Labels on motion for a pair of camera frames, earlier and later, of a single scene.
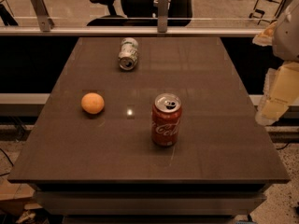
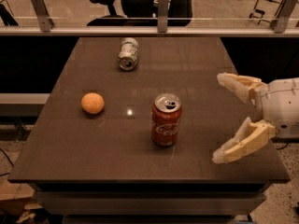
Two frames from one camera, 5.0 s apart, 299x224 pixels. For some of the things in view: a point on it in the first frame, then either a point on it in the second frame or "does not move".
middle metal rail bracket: [163, 2] does not move
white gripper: [287, 36] → [281, 106]
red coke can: [165, 119] does not move
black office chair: [137, 6] does not move
